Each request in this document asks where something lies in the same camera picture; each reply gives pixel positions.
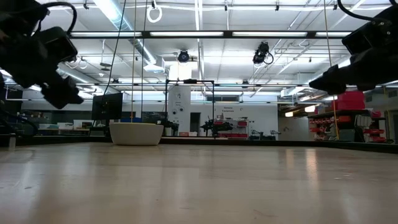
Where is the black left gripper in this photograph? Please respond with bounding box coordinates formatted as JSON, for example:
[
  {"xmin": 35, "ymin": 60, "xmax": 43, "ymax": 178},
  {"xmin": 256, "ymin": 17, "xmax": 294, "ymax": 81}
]
[{"xmin": 0, "ymin": 0, "xmax": 85, "ymax": 110}]

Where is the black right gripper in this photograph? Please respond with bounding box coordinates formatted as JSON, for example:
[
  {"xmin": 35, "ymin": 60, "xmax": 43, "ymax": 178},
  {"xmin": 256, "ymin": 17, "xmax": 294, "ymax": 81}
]
[{"xmin": 308, "ymin": 6, "xmax": 398, "ymax": 96}]

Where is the black shelf rack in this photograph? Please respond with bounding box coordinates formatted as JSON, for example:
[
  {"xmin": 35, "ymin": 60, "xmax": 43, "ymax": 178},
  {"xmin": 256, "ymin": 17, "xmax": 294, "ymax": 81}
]
[{"xmin": 307, "ymin": 109, "xmax": 371, "ymax": 142}]

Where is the large red storage bin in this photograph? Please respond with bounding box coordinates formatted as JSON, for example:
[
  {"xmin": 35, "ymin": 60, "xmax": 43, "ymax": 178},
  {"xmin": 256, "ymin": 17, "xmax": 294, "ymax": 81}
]
[{"xmin": 336, "ymin": 91, "xmax": 366, "ymax": 111}]

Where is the black computer monitor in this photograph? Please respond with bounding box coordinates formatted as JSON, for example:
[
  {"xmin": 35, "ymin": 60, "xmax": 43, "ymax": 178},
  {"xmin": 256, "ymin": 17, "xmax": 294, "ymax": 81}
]
[{"xmin": 91, "ymin": 92, "xmax": 124, "ymax": 121}]

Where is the off-white bowl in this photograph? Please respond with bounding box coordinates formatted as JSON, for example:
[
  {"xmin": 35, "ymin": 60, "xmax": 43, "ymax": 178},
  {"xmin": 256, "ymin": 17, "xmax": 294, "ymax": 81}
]
[{"xmin": 109, "ymin": 122, "xmax": 164, "ymax": 147}]

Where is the cart with red bins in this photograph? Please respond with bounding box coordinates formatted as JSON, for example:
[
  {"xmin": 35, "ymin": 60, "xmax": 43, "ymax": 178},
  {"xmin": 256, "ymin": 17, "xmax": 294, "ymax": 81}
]
[{"xmin": 217, "ymin": 117, "xmax": 249, "ymax": 139}]

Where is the overhead LED light bar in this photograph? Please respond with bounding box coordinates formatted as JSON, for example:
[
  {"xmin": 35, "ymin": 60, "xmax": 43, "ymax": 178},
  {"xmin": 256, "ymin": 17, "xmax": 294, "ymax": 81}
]
[{"xmin": 68, "ymin": 30, "xmax": 354, "ymax": 39}]

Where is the yellow hanging cord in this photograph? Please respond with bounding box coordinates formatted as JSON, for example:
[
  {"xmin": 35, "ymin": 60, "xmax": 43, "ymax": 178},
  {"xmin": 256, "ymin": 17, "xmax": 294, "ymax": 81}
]
[{"xmin": 323, "ymin": 0, "xmax": 340, "ymax": 141}]

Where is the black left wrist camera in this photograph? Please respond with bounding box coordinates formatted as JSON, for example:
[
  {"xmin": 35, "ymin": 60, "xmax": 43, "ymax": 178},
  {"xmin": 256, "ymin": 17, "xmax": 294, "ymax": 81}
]
[{"xmin": 36, "ymin": 26, "xmax": 78, "ymax": 63}]

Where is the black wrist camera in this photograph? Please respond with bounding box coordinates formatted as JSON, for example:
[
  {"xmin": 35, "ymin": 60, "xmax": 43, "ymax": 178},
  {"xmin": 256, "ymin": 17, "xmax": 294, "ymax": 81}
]
[
  {"xmin": 36, "ymin": 26, "xmax": 78, "ymax": 63},
  {"xmin": 341, "ymin": 20, "xmax": 389, "ymax": 55}
]

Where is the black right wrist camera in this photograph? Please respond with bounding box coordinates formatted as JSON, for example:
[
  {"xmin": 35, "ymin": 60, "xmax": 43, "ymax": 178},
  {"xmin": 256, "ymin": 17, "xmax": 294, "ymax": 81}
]
[{"xmin": 341, "ymin": 20, "xmax": 389, "ymax": 55}]

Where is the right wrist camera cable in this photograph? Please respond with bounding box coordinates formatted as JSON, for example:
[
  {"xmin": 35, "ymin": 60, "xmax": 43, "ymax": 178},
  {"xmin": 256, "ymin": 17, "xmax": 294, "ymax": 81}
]
[{"xmin": 337, "ymin": 0, "xmax": 386, "ymax": 23}]

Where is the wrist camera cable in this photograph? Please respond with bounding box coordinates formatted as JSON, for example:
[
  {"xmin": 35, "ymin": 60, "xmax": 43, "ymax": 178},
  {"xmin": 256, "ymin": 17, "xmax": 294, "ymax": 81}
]
[
  {"xmin": 337, "ymin": 0, "xmax": 386, "ymax": 23},
  {"xmin": 37, "ymin": 1, "xmax": 78, "ymax": 35}
]

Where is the black hanging cable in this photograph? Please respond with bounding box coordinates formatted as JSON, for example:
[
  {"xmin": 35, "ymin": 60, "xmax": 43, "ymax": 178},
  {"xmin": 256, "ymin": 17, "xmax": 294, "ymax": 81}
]
[{"xmin": 101, "ymin": 0, "xmax": 127, "ymax": 96}]

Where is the black ceiling camera with cable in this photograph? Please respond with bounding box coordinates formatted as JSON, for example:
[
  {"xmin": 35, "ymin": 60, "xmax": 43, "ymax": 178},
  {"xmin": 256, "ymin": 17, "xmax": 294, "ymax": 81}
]
[{"xmin": 252, "ymin": 42, "xmax": 274, "ymax": 66}]

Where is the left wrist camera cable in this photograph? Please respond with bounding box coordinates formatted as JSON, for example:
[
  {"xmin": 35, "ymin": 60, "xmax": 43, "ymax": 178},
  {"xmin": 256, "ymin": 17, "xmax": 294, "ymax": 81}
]
[{"xmin": 37, "ymin": 1, "xmax": 78, "ymax": 35}]

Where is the black aluminium table frame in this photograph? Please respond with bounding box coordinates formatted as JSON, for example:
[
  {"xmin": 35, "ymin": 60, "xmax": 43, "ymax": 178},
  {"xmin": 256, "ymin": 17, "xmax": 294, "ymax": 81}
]
[{"xmin": 0, "ymin": 134, "xmax": 398, "ymax": 154}]

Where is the tall black stand frame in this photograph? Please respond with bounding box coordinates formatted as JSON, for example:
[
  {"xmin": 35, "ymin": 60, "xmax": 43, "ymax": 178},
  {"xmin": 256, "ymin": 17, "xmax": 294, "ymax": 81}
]
[{"xmin": 164, "ymin": 79, "xmax": 216, "ymax": 138}]

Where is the white hanging ring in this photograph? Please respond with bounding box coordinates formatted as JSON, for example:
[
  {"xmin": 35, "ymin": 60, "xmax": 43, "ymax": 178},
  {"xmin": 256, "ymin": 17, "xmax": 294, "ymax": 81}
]
[{"xmin": 146, "ymin": 4, "xmax": 163, "ymax": 24}]

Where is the round black ceiling camera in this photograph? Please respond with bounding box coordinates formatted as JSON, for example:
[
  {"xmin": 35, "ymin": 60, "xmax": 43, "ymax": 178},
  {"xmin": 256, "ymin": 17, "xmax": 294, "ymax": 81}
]
[{"xmin": 177, "ymin": 49, "xmax": 190, "ymax": 63}]

